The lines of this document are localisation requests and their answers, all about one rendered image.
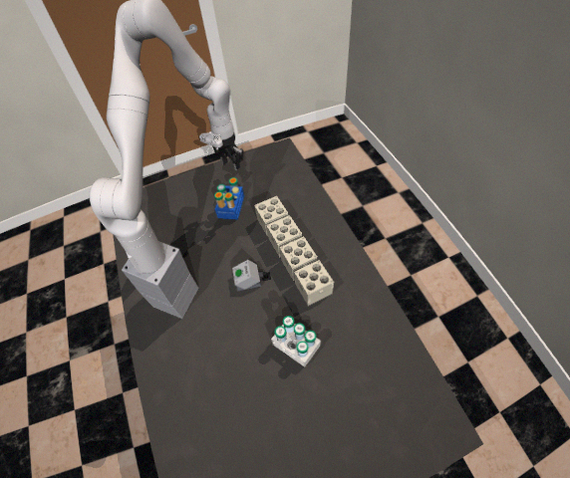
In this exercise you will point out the blue tube rack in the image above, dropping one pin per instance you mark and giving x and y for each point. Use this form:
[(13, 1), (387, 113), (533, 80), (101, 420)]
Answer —
[(231, 213)]

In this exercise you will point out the cream tube adapter with holes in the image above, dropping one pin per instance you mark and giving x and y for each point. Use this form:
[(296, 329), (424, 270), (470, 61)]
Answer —
[(313, 280)]

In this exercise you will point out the white tube rack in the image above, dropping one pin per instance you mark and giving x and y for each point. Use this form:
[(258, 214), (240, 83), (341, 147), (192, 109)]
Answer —
[(292, 351)]

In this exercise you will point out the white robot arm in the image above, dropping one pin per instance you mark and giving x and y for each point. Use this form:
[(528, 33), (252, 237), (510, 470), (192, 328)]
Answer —
[(114, 199)]

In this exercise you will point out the cream square bucket adapter with holes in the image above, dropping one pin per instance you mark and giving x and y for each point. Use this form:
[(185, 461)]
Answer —
[(296, 255), (276, 212), (282, 232)]

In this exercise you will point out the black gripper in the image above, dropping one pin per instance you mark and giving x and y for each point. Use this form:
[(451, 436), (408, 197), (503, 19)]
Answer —
[(229, 147)]

